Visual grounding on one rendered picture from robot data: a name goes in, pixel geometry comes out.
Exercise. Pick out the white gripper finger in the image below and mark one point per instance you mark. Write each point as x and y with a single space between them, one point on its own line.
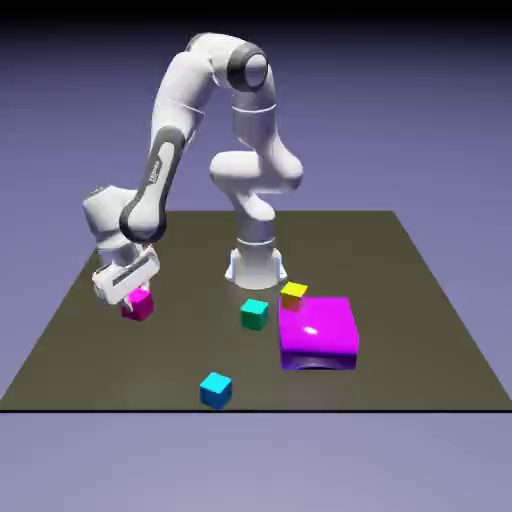
128 304

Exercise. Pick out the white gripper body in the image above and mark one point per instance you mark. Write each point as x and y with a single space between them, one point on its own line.
120 282

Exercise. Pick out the small magenta cube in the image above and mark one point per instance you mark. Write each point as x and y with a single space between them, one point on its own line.
139 305

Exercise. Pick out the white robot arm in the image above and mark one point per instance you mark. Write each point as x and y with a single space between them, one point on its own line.
256 120

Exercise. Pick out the small cyan cube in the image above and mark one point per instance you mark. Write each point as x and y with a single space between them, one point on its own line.
216 390

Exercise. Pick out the small teal cube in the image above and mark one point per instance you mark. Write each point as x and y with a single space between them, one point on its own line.
254 314

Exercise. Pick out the small yellow cube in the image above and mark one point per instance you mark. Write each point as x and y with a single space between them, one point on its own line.
294 295

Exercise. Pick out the large magenta box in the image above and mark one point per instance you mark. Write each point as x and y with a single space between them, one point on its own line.
318 332

